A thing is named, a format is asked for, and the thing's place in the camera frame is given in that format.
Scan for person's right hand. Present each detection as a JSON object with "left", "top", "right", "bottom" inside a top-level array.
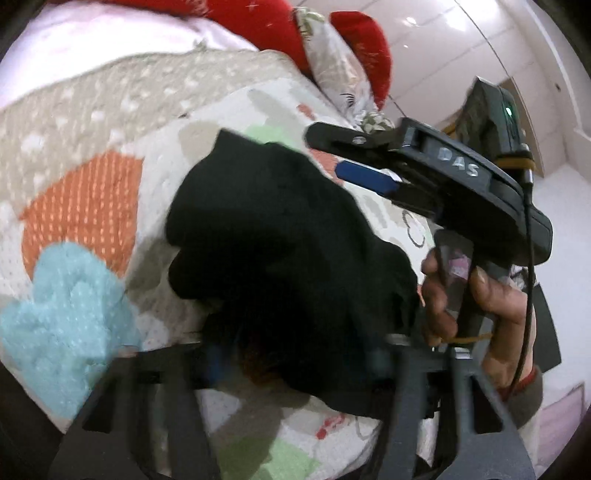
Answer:
[{"left": 421, "top": 249, "right": 541, "bottom": 391}]

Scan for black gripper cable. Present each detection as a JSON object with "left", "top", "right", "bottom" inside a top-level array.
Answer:
[{"left": 505, "top": 168, "right": 539, "bottom": 393}]

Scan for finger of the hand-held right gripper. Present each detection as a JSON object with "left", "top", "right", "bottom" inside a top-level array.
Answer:
[
  {"left": 305, "top": 121, "right": 408, "bottom": 155},
  {"left": 336, "top": 159, "right": 440, "bottom": 219}
]

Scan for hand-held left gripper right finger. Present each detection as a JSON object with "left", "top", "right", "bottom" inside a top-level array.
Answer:
[{"left": 369, "top": 332, "right": 537, "bottom": 480}]

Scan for patchwork heart quilt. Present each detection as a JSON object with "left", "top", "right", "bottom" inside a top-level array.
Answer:
[{"left": 0, "top": 46, "right": 445, "bottom": 480}]

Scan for white floral pillow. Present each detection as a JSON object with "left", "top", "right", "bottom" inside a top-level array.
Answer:
[{"left": 293, "top": 6, "right": 396, "bottom": 136}]

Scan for red floral pillow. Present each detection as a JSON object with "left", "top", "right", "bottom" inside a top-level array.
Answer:
[{"left": 329, "top": 11, "right": 393, "bottom": 110}]

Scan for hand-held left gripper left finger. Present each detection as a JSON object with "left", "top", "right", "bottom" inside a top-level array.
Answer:
[{"left": 48, "top": 342, "right": 228, "bottom": 480}]

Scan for black pants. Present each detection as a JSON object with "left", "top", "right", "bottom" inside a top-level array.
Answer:
[{"left": 165, "top": 128, "right": 445, "bottom": 419}]

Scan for white wardrobe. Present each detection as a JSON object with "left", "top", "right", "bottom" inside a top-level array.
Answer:
[{"left": 295, "top": 0, "right": 591, "bottom": 185}]

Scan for pale pink bed sheet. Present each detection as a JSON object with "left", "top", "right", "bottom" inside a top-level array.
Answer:
[{"left": 0, "top": 4, "right": 260, "bottom": 112}]

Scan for red star print blanket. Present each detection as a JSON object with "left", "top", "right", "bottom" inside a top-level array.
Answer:
[{"left": 88, "top": 0, "right": 315, "bottom": 73}]

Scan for person's right forearm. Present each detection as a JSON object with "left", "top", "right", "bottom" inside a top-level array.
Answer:
[{"left": 480, "top": 364, "right": 546, "bottom": 431}]

